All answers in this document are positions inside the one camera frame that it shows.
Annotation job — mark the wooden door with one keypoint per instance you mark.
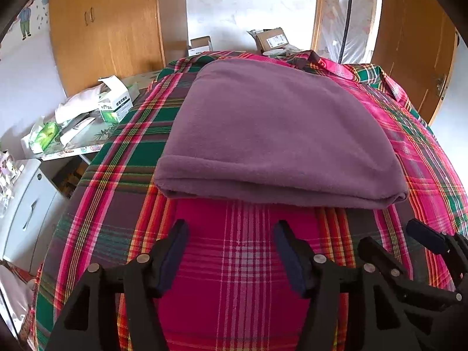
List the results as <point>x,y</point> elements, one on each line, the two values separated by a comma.
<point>416,44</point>

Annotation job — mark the open cardboard box with label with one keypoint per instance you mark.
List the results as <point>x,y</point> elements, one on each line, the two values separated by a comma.
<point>269,39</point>

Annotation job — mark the purple fleece garment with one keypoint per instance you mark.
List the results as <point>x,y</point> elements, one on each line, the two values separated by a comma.
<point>268,134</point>

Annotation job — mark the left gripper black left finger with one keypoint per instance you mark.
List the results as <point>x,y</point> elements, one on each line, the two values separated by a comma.
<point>88,320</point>

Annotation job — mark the pink green plaid bedsheet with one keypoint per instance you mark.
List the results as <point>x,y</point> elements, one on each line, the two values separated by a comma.
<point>231,291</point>

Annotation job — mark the white bedside cabinet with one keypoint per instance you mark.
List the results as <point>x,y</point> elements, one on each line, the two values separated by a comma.
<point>31,218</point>

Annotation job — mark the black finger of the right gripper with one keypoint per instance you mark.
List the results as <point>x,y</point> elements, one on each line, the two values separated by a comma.
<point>395,274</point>
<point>452,248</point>

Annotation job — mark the green tissue pack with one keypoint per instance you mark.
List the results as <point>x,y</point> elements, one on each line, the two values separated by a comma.
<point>40,136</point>

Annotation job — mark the green white medicine box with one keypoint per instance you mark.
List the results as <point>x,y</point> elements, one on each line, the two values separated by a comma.
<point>117,100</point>

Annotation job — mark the wooden wardrobe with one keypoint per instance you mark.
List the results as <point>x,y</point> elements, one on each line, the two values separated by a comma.
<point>94,39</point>

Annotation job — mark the black vertical pole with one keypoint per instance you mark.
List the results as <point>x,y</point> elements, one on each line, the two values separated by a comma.
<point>345,30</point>

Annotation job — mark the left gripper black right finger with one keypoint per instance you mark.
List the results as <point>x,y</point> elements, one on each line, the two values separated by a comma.
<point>375,319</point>

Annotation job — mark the plastic-wrapped framed panel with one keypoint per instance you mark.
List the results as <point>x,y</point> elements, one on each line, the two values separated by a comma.
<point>363,31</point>

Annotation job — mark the metal door handle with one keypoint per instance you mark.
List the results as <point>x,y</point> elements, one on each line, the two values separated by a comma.
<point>440,85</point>

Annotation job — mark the white cardboard box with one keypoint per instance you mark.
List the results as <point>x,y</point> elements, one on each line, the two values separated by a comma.
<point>200,45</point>

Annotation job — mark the white small desk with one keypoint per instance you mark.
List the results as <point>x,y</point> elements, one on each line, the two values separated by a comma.
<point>92,138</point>

